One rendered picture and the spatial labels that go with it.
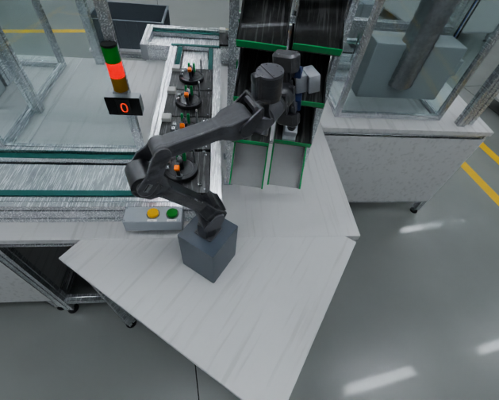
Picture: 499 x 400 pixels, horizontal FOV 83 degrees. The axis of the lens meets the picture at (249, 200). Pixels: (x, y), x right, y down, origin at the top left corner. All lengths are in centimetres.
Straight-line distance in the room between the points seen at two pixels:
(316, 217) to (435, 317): 134
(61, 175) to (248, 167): 78
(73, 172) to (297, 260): 100
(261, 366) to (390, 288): 147
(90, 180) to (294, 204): 88
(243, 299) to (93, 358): 116
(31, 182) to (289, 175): 105
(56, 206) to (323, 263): 102
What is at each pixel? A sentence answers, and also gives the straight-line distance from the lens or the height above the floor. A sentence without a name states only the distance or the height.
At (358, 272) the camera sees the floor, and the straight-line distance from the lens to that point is 224.
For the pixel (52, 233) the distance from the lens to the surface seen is 132.
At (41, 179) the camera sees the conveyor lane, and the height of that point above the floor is 92.
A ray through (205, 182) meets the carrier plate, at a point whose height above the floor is 97.
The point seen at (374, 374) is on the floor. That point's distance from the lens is 206.
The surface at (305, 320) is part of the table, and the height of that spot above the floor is 86.
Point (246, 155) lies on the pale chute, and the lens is 114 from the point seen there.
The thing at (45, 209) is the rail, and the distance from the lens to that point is 129.
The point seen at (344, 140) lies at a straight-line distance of 187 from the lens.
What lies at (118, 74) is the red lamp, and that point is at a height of 133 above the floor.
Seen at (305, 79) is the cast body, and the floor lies 149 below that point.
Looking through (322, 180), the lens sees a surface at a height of 86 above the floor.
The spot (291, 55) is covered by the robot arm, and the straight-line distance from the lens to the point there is 70.
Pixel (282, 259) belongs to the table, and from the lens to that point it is 113.
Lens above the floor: 184
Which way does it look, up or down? 51 degrees down
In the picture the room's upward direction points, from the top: 8 degrees clockwise
